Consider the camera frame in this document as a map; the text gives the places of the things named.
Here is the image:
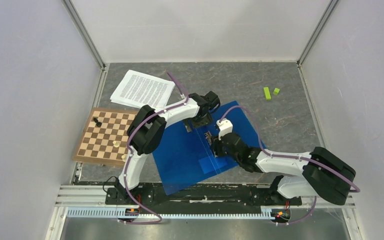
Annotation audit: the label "metal folder clip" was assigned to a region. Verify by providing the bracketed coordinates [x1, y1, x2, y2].
[204, 131, 213, 147]

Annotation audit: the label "blue plastic folder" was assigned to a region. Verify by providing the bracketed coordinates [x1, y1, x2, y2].
[152, 101, 259, 196]

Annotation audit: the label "wooden chessboard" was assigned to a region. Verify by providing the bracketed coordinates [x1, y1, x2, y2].
[72, 107, 137, 167]

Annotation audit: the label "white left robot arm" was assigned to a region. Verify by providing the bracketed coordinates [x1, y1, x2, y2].
[117, 91, 221, 204]

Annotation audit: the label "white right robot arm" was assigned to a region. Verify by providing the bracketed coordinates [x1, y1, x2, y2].
[211, 132, 357, 206]

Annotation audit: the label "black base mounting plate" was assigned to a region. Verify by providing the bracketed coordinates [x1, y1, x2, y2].
[105, 182, 303, 215]

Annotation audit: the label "white printed paper stack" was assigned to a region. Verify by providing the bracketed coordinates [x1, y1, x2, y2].
[110, 69, 175, 109]

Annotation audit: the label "long green block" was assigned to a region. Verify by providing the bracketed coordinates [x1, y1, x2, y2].
[263, 87, 272, 101]

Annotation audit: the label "white chess pawn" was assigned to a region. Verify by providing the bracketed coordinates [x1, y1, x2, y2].
[113, 141, 120, 148]
[121, 154, 128, 162]

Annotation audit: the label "small green cube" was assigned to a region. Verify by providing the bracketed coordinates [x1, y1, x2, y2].
[273, 87, 280, 96]

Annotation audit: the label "black chess piece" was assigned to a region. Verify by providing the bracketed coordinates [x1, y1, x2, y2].
[92, 117, 102, 127]

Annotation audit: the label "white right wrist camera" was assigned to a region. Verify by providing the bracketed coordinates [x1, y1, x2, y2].
[216, 118, 233, 140]

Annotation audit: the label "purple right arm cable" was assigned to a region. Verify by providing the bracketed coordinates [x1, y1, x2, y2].
[219, 105, 361, 226]

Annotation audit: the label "white slotted cable duct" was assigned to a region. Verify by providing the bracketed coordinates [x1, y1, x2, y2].
[66, 206, 275, 220]

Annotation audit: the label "aluminium frame rails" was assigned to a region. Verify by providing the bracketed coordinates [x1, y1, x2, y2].
[45, 0, 363, 240]

